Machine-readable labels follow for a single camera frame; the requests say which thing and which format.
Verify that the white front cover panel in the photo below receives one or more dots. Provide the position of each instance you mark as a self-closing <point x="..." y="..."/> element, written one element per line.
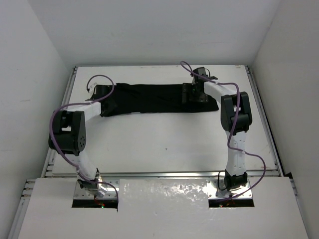
<point x="162" y="209"/>

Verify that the black t-shirt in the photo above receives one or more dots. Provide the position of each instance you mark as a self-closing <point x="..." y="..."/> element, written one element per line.
<point x="147" y="99"/>

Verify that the aluminium table frame rail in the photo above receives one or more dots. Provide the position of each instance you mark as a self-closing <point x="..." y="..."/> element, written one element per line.
<point x="175" y="145"/>

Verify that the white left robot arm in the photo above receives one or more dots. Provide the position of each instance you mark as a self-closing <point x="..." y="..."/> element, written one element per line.
<point x="67" y="136"/>

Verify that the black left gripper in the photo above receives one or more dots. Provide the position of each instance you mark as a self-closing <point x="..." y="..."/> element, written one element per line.
<point x="100" y="90"/>

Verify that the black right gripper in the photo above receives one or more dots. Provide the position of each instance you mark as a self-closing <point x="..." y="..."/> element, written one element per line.
<point x="189" y="87"/>

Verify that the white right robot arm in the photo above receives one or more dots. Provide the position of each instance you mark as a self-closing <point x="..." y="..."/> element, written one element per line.
<point x="235" y="117"/>

